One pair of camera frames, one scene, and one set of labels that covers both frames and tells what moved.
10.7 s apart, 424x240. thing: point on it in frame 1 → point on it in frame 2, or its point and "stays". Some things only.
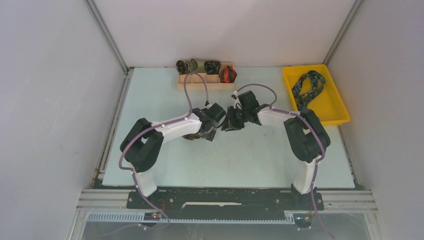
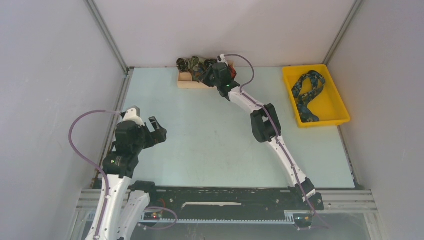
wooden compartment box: x=194 y=82 stays
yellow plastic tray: x=328 y=106 stays
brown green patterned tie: x=191 y=136 → x=196 y=76
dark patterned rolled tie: x=182 y=66 stays
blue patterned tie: x=317 y=80 stays
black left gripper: x=209 y=136 → x=156 y=137
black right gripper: x=230 y=124 → x=205 y=77
